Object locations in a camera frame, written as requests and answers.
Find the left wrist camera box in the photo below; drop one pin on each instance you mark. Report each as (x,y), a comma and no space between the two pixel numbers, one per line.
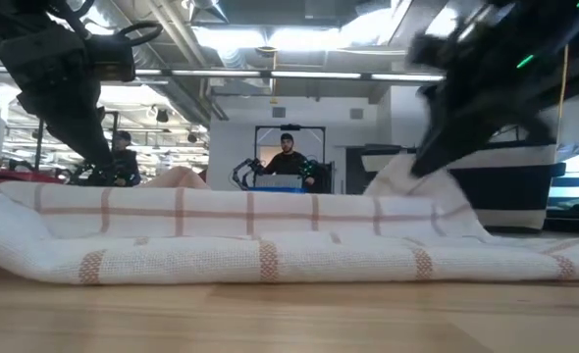
(110,56)

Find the person facing the table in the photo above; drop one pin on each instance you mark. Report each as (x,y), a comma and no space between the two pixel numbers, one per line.
(287,164)

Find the black box beside person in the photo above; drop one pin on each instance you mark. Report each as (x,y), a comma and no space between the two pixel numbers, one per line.
(321,179)

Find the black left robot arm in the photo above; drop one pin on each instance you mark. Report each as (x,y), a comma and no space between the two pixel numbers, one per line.
(5,15)

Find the red storage box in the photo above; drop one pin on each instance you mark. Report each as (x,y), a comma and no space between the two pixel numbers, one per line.
(24,177)

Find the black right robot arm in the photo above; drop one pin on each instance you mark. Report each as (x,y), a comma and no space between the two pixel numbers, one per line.
(574,19)

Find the person at side station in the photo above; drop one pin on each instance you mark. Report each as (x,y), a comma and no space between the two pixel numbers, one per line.
(125,166)

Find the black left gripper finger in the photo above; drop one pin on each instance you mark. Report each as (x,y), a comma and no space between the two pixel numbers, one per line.
(83,147)

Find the blue plastic bin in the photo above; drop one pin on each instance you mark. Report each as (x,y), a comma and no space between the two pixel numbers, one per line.
(279,189)

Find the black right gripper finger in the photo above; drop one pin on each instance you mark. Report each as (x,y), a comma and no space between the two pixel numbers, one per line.
(436,142)

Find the white towel red checks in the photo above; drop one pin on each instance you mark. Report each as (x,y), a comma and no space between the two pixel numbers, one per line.
(289,260)

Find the grey square wall panel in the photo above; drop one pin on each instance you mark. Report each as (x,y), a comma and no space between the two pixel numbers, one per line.
(356,113)
(278,112)

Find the navy fabric basket white stripe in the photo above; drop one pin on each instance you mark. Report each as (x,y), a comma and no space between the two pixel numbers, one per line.
(510,191)

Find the black background robot arm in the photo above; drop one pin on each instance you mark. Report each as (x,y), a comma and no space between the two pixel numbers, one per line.
(243,169)

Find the long ceiling light bar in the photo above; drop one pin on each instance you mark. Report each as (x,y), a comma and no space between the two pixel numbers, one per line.
(314,75)

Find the person in black shirt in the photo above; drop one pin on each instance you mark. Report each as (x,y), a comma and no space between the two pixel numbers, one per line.
(289,127)

